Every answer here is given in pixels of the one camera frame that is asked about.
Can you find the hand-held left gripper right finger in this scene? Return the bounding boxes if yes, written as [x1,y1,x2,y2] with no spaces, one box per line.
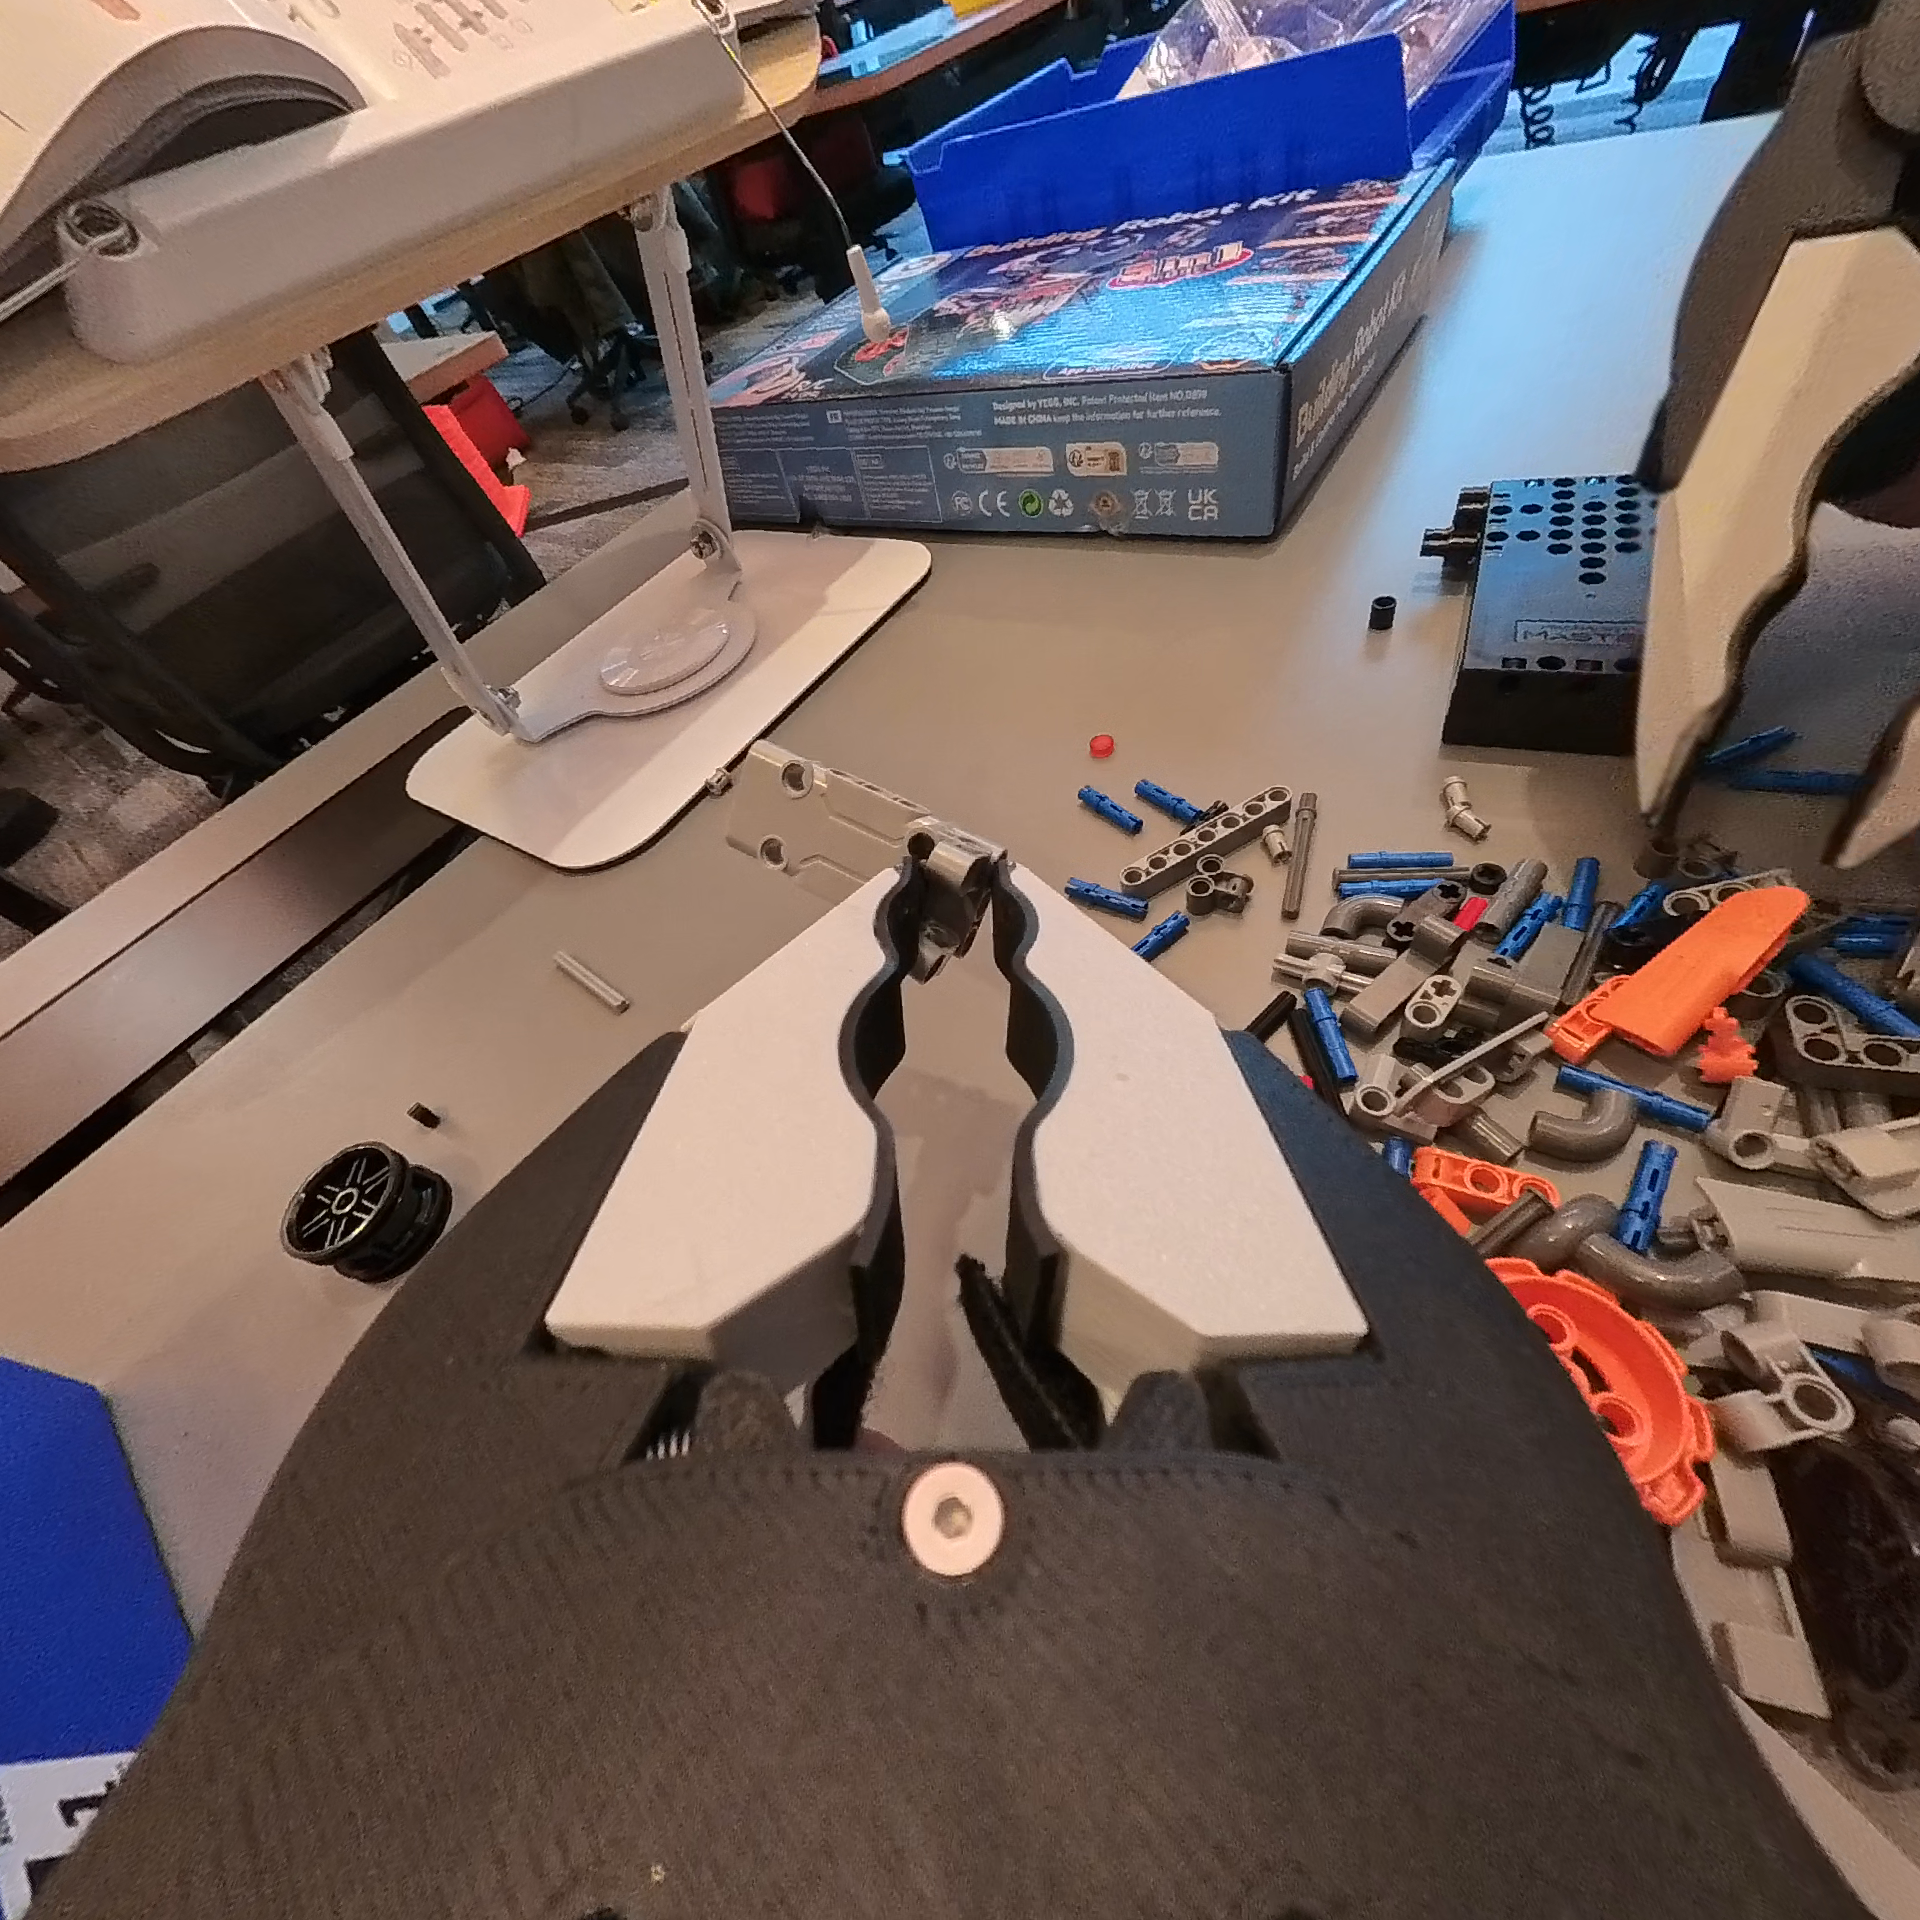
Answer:
[991,862,1371,1375]

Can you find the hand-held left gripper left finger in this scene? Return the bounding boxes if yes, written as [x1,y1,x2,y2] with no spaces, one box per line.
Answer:
[543,862,918,1360]

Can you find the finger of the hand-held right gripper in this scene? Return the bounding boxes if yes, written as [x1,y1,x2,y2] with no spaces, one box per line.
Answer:
[1806,502,1920,872]
[1633,224,1920,835]

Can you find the black perforated building block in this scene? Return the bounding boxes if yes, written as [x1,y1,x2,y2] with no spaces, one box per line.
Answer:
[1425,472,1668,752]

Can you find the light grey connector piece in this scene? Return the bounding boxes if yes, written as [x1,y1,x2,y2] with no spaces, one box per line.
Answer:
[727,738,1010,985]

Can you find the white instruction booklet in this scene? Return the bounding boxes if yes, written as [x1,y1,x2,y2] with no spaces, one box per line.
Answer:
[0,0,602,289]

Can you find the light grey holed beam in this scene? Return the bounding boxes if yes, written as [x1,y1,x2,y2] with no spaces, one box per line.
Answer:
[1116,781,1297,901]

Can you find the small black wheel hub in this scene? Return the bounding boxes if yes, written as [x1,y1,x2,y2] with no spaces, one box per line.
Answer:
[281,1142,456,1285]

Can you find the orange blade panel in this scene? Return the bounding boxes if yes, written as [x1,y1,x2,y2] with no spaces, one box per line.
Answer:
[1544,884,1813,1060]

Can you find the orange gear wheel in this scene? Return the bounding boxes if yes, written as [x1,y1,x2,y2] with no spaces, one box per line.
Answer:
[1485,1256,1716,1528]

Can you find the clear plastic bag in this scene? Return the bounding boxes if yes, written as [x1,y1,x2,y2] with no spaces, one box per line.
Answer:
[1132,0,1429,100]

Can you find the white stand base board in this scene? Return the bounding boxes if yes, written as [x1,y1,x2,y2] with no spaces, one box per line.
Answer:
[408,535,936,872]

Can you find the blue robot kit box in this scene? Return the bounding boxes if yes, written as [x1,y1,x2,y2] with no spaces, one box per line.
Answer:
[705,150,1460,543]

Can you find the black office chair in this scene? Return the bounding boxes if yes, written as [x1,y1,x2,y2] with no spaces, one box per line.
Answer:
[0,331,550,799]

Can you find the red plastic object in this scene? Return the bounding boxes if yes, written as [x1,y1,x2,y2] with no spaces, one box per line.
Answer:
[421,374,534,543]

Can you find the wooden-edged desk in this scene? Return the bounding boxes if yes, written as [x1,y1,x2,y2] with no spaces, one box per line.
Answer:
[817,0,1159,114]

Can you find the wire page holder white tip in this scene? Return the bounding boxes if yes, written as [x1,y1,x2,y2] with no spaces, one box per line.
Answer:
[690,0,895,340]

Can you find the white metal stand frame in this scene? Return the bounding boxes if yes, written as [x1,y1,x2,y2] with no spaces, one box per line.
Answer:
[0,0,760,748]

